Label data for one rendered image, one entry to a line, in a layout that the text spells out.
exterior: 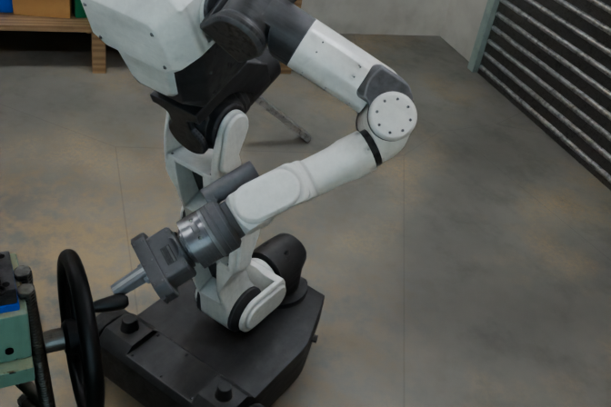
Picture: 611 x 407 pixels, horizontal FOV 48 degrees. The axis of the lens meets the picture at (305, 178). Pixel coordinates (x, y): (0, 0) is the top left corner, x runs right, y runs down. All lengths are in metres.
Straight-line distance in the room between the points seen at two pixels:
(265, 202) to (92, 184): 1.98
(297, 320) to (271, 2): 1.29
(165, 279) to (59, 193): 1.89
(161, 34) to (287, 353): 1.18
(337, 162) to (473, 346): 1.54
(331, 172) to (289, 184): 0.08
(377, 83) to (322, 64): 0.09
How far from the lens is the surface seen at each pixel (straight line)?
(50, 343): 1.22
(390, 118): 1.09
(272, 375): 2.04
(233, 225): 1.09
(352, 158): 1.11
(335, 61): 1.11
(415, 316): 2.58
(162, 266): 1.10
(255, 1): 1.12
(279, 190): 1.07
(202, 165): 1.58
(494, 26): 4.58
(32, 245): 2.70
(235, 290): 1.94
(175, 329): 2.13
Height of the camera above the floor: 1.71
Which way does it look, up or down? 33 degrees down
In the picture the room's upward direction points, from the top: 10 degrees clockwise
